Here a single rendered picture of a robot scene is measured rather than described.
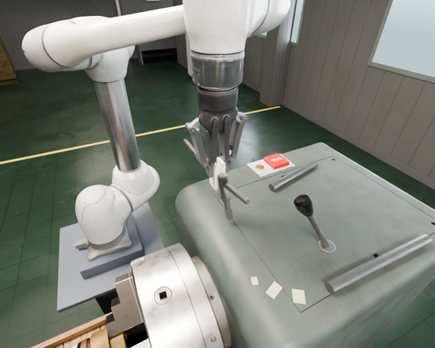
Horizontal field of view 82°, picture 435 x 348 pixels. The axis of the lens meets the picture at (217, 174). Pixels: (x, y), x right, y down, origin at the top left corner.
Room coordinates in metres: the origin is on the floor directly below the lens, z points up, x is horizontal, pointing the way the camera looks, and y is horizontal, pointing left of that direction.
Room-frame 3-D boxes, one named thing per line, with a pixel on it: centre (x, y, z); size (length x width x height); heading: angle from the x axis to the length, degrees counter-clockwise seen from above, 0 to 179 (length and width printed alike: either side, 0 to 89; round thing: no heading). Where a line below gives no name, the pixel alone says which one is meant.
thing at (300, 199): (0.34, -0.16, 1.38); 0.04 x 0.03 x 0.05; 116
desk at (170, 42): (7.85, 1.59, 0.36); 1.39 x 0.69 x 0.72; 115
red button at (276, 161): (0.67, -0.19, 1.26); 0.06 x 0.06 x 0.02; 26
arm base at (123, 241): (0.72, 0.51, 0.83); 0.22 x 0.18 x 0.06; 115
